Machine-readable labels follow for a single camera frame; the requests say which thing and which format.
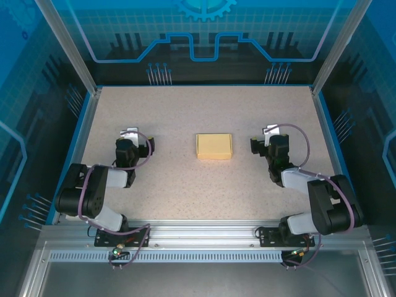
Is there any metal front shelf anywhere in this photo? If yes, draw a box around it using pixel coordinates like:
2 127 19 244
18 247 396 297

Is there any aluminium side rail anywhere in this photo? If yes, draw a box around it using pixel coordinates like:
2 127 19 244
60 88 103 223
310 88 356 223

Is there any aluminium front rail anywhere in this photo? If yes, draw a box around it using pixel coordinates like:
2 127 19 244
40 219 371 251

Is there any yellow paper box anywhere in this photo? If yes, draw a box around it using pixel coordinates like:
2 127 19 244
195 132 233 161

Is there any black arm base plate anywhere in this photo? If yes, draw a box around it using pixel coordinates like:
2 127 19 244
94 228 151 248
257 227 316 248

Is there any slotted grey cable duct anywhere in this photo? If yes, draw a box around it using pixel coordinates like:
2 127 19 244
49 250 284 263

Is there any aluminium frame post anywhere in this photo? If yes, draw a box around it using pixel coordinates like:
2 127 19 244
311 0 371 95
35 0 103 96

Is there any blue printed side panel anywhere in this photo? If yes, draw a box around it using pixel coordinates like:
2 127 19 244
0 0 93 297
320 0 396 297

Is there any blue printed back panel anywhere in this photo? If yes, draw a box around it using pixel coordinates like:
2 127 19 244
63 0 344 87

